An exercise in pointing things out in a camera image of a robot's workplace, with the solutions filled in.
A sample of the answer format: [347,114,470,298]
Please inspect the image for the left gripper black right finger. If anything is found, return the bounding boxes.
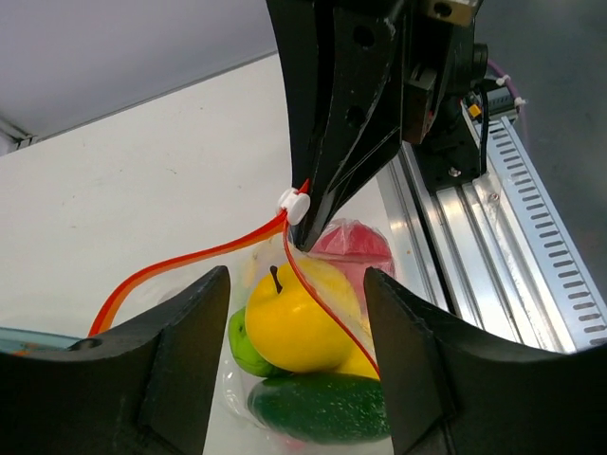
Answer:
[364,268,606,454]

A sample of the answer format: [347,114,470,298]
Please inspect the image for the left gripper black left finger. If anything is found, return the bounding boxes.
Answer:
[1,265,230,454]

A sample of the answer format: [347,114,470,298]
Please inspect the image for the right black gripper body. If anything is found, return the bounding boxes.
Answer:
[401,1,488,144]

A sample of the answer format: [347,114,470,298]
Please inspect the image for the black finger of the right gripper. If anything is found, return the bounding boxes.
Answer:
[301,1,406,251]
[267,1,332,249]

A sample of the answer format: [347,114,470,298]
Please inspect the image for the green guava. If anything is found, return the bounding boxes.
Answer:
[228,307,286,378]

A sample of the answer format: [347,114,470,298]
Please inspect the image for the yellow lemon front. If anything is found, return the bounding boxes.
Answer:
[328,330,379,380]

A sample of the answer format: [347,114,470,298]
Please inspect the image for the yellow lemon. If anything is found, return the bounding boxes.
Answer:
[328,330,379,380]
[245,263,346,373]

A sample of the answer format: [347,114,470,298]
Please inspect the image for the red apple front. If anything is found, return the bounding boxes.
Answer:
[311,219,396,288]

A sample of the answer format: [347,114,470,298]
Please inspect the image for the green cucumber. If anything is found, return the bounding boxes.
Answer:
[248,373,390,445]

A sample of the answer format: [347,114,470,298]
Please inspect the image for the clear zip top bag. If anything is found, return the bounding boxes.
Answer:
[90,184,394,454]

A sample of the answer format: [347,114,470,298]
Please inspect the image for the teal plastic fruit basket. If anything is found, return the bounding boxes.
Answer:
[0,327,80,355]

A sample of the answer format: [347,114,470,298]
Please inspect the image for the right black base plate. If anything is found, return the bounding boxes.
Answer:
[413,97,487,194]

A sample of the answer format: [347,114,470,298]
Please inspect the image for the aluminium mounting rail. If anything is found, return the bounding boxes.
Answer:
[377,113,570,355]

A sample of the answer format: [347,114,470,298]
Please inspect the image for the white slotted cable duct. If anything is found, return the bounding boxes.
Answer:
[487,118,606,350]

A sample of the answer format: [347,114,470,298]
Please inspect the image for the right aluminium frame post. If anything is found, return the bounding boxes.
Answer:
[0,118,38,155]

